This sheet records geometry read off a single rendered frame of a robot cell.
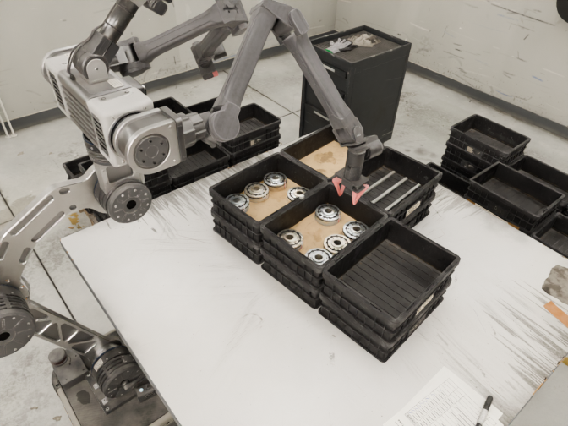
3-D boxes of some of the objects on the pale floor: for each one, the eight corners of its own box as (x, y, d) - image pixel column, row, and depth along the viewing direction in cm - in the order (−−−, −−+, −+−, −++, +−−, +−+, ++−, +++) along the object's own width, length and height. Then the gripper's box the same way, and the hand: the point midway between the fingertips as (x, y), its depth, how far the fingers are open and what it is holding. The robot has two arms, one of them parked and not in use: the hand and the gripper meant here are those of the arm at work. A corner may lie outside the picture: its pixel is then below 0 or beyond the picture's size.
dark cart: (336, 178, 346) (352, 62, 288) (297, 152, 372) (304, 41, 313) (388, 152, 376) (412, 42, 318) (349, 129, 402) (363, 24, 343)
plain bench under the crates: (304, 678, 145) (324, 647, 99) (97, 337, 236) (57, 238, 190) (548, 382, 225) (621, 289, 179) (323, 213, 316) (334, 122, 270)
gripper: (335, 158, 149) (329, 196, 159) (361, 172, 144) (353, 211, 154) (347, 151, 153) (341, 188, 163) (374, 165, 148) (365, 203, 158)
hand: (347, 197), depth 158 cm, fingers open, 6 cm apart
